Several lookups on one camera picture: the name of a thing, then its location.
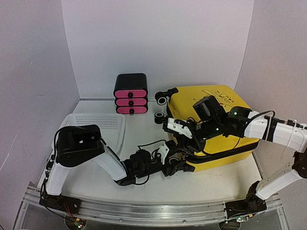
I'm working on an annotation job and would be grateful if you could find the white perforated plastic basket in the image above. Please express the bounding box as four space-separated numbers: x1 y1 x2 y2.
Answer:
59 113 126 154

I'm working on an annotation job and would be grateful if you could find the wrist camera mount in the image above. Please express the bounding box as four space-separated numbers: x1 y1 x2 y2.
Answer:
136 141 173 173
166 95 226 138

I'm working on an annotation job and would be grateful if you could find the yellow Pikachu hard-shell suitcase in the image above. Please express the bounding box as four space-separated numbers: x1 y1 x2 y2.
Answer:
155 85 259 172

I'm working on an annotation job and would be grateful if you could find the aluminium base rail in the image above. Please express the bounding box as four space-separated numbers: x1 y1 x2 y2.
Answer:
23 182 286 225

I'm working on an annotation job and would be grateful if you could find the black pink drawer organizer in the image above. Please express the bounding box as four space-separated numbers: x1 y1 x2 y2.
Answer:
113 73 148 115

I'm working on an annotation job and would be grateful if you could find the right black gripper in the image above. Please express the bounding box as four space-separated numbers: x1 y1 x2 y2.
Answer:
173 118 222 155

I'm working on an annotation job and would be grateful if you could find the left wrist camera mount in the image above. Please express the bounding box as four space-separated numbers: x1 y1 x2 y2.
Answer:
136 141 173 173

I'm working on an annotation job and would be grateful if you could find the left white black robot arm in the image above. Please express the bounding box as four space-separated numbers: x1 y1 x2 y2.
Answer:
39 125 195 214

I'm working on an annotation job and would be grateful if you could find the small green circuit board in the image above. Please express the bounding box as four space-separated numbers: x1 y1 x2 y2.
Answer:
66 220 85 230

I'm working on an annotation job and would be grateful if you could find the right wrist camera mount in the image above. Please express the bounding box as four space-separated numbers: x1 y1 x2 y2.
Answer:
166 95 226 138

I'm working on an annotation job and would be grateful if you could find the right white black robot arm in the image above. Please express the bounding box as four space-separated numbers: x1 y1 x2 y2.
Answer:
159 103 307 219

